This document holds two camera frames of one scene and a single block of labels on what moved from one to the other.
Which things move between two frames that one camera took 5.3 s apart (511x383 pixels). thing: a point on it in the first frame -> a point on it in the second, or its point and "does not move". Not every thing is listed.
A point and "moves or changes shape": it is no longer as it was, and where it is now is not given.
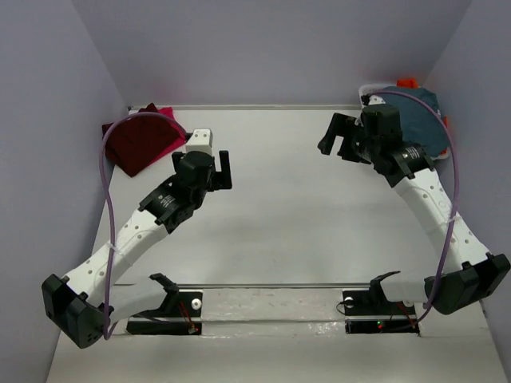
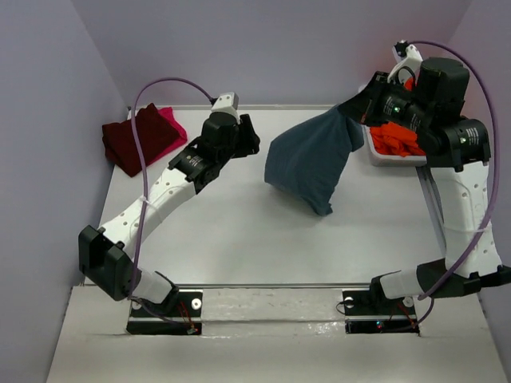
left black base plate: (186, 303) does not move
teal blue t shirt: (419, 124) moves or changes shape
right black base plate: (363, 303) does not move
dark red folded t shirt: (136, 140) does not move
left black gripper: (220, 180) -> (251, 141)
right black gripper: (344, 125) -> (364, 107)
